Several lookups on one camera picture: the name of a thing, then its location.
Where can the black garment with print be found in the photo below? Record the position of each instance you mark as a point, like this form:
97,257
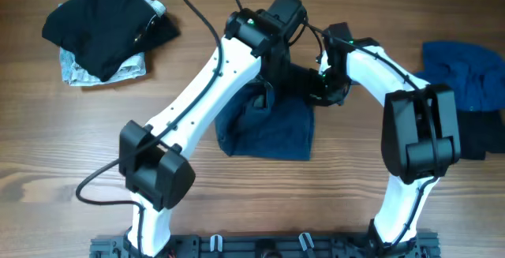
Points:
480,133

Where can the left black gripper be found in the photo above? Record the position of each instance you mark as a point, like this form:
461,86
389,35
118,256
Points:
283,68

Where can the white grey folded garment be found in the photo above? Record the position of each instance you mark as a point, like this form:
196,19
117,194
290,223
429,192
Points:
133,67

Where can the black folded garment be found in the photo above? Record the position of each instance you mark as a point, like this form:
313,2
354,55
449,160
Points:
102,34

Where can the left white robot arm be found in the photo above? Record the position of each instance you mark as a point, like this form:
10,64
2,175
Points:
154,158

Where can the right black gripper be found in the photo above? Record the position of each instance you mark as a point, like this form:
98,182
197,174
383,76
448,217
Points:
318,98

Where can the black mounting rail base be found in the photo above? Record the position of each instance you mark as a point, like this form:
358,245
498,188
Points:
302,245

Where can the blue crumpled garment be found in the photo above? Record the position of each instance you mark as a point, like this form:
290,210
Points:
473,72

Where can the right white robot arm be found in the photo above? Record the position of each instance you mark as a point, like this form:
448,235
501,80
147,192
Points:
420,138

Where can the dark blue shorts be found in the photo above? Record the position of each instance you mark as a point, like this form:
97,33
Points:
260,122

